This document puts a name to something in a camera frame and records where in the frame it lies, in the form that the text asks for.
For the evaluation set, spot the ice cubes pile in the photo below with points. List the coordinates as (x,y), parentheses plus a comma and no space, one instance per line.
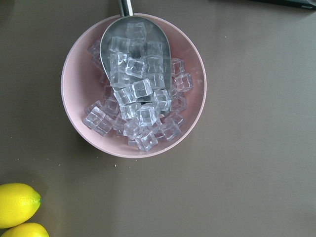
(137,104)

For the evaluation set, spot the metal ice scoop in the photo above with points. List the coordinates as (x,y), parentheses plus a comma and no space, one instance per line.
(136,58)

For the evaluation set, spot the pink bowl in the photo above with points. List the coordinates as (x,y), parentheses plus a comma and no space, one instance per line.
(80,88)

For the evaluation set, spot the yellow lemon left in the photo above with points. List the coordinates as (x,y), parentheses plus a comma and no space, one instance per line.
(18,203)

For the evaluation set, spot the yellow lemon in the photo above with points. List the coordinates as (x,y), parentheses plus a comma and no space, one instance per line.
(18,203)
(26,230)

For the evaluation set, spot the yellow lemon right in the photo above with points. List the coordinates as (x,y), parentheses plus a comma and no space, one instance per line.
(26,230)

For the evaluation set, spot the black box device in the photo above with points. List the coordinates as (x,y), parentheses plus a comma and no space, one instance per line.
(305,5)

